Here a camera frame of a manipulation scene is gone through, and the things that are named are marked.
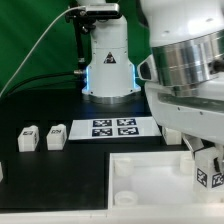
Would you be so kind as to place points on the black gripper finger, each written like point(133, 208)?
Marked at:
point(219, 159)

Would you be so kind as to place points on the white square tabletop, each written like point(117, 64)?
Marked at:
point(152, 179)

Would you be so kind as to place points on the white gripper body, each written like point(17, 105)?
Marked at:
point(200, 115)

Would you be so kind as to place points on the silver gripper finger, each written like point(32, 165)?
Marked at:
point(193, 143)

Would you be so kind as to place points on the white block left edge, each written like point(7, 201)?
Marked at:
point(1, 173)

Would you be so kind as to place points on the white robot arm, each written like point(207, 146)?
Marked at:
point(183, 75)

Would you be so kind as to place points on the white marker sheet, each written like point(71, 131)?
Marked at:
point(113, 128)

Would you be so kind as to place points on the black camera on stand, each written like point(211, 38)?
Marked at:
point(99, 11)

